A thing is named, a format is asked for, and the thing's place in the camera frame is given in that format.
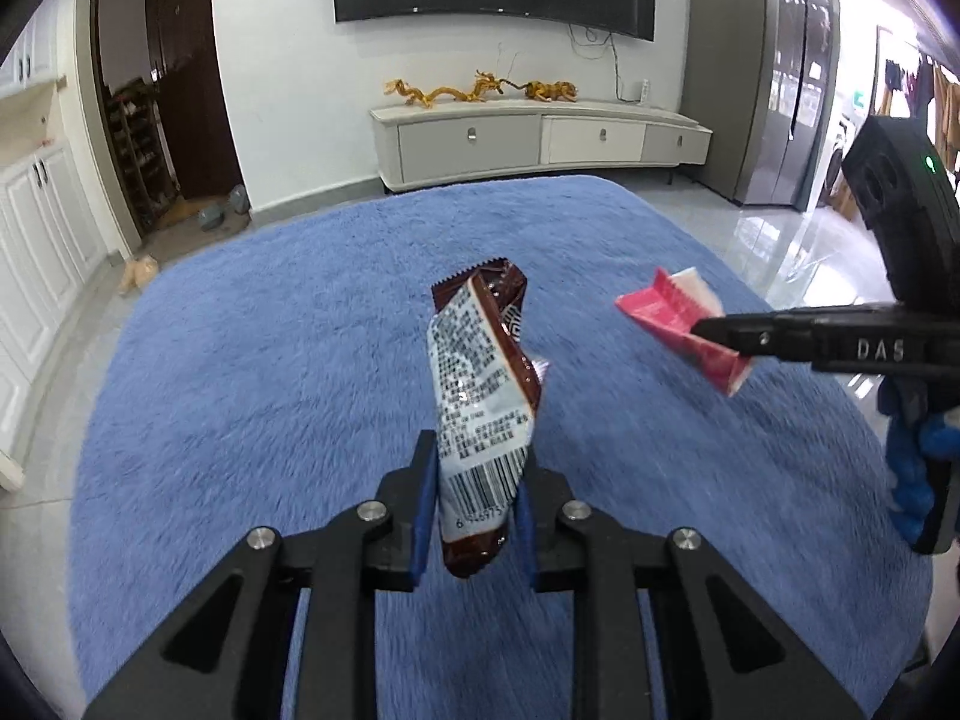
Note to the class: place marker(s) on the golden dragon figurine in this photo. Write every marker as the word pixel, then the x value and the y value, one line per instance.
pixel 487 86
pixel 427 95

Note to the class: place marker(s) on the hanging clothes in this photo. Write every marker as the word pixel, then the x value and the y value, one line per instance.
pixel 930 97

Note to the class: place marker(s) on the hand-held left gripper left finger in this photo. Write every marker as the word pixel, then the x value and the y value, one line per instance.
pixel 424 510

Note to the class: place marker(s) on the dark wooden door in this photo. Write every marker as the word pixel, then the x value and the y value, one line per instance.
pixel 195 75

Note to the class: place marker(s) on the white panelled cabinet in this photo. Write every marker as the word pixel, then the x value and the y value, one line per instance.
pixel 37 240

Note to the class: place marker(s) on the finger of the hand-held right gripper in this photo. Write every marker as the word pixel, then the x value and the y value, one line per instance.
pixel 750 334

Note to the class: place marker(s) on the white television cabinet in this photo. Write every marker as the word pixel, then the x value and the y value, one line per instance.
pixel 465 142

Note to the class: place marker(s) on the tan slipper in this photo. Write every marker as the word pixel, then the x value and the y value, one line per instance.
pixel 131 279
pixel 148 266

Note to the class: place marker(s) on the wooden shoe rack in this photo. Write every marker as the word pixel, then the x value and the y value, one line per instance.
pixel 139 157

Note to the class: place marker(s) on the golden tiger figurine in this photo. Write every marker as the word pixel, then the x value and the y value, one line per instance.
pixel 551 91

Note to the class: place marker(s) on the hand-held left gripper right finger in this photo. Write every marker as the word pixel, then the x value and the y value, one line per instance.
pixel 523 536

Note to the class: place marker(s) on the grey refrigerator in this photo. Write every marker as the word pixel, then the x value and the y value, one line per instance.
pixel 750 75

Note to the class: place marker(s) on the grey slipper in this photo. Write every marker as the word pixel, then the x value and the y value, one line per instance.
pixel 238 199
pixel 211 217

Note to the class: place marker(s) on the pink snack wrapper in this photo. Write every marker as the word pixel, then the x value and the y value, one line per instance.
pixel 660 311

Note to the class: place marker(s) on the brown snack wrapper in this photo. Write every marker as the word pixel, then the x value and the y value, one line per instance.
pixel 472 390

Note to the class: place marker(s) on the blue fluffy rug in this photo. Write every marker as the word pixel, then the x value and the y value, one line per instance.
pixel 262 352

